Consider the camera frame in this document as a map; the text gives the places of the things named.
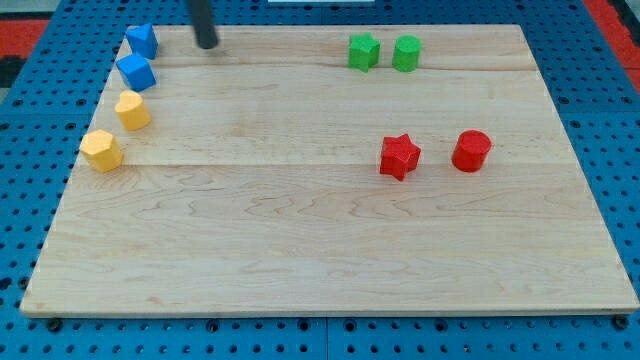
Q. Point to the yellow heart block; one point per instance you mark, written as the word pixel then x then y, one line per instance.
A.
pixel 131 111

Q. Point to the yellow hexagon block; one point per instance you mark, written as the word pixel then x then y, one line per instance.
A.
pixel 101 151

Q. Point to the light wooden board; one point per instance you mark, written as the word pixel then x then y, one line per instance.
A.
pixel 255 190

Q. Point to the red cylinder block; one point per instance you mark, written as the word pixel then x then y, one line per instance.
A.
pixel 471 150

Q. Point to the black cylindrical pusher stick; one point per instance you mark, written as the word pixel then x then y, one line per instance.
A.
pixel 203 24

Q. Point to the blue cube block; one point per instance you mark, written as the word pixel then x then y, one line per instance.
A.
pixel 136 72

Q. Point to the blue triangle block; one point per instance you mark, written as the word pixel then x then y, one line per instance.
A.
pixel 142 40

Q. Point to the red star block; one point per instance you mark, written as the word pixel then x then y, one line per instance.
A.
pixel 399 156

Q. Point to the green star block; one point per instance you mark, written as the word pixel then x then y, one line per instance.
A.
pixel 363 51

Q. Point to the green cylinder block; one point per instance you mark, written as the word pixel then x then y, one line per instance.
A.
pixel 406 53

